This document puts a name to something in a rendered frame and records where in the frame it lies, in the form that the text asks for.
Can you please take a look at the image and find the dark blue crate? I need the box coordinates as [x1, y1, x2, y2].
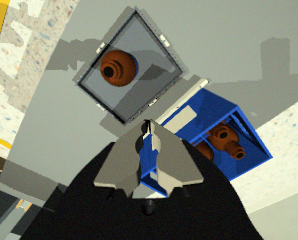
[139, 88, 273, 194]

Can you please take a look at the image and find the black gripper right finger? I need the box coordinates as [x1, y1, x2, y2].
[148, 119, 264, 240]

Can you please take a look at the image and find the cream flat bar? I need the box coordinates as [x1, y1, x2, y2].
[96, 35, 208, 139]

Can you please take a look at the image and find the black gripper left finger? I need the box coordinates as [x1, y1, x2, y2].
[40, 119, 148, 240]

